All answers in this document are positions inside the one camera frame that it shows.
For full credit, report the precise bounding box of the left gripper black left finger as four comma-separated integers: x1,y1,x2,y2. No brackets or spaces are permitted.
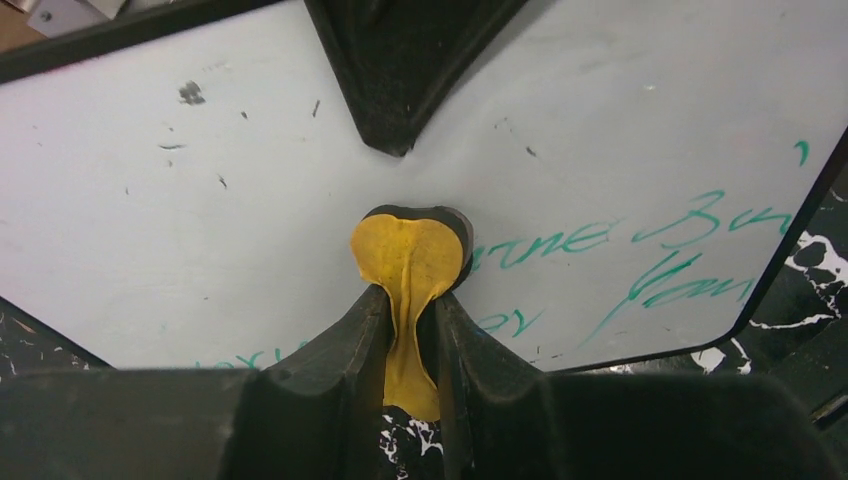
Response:
221,285,393,479

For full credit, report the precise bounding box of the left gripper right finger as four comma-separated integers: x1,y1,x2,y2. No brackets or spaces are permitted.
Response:
433,294,564,479

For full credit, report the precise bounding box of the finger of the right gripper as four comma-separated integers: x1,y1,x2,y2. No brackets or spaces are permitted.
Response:
306,0,524,157

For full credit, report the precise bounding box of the yellow black whiteboard eraser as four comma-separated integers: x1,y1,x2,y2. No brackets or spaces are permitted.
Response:
350,205,474,422

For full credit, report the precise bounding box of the small whiteboard black frame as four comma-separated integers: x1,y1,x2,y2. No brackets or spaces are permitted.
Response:
1,1,847,370

